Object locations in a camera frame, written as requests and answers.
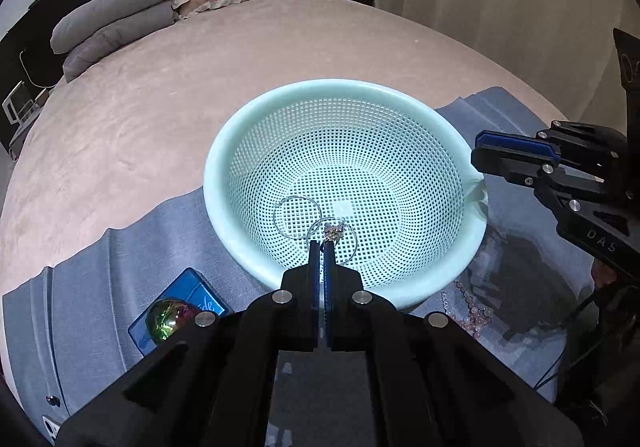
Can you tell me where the mint green plastic basket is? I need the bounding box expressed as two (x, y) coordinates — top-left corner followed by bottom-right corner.
(203, 79), (490, 312)

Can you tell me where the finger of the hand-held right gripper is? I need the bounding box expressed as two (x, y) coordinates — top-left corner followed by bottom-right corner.
(475, 122), (628, 164)
(471, 148), (608, 222)

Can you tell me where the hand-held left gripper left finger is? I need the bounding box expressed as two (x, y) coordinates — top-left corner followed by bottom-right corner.
(55, 241), (321, 447)

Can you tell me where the black headboard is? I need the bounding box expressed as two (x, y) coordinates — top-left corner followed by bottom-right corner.
(0, 0), (211, 152)

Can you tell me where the pink bed cover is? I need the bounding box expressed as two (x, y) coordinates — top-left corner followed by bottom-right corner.
(0, 0), (571, 298)

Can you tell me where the blue-grey cloth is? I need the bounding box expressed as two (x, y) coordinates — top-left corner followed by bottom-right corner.
(2, 87), (596, 447)

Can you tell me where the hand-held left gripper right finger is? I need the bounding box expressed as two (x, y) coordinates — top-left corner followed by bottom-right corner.
(325, 242), (586, 447)

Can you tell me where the blue box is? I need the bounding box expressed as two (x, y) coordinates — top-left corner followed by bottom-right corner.
(128, 268), (230, 358)

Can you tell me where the pink bead necklace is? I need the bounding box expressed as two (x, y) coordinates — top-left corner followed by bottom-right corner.
(441, 279), (496, 339)

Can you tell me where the white bedside device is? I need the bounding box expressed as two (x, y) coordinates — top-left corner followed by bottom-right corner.
(2, 80), (49, 126)

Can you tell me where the silver hoop earring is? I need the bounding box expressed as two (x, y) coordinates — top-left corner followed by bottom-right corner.
(273, 196), (322, 241)
(305, 218), (359, 264)

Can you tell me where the black cable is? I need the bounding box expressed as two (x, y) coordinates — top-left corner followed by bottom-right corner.
(533, 289), (598, 389)

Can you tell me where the grey pillow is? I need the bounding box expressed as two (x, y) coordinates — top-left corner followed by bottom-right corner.
(62, 2), (176, 82)
(50, 0), (174, 54)

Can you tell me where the iridescent ball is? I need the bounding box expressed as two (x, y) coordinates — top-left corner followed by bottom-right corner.
(145, 298), (200, 342)

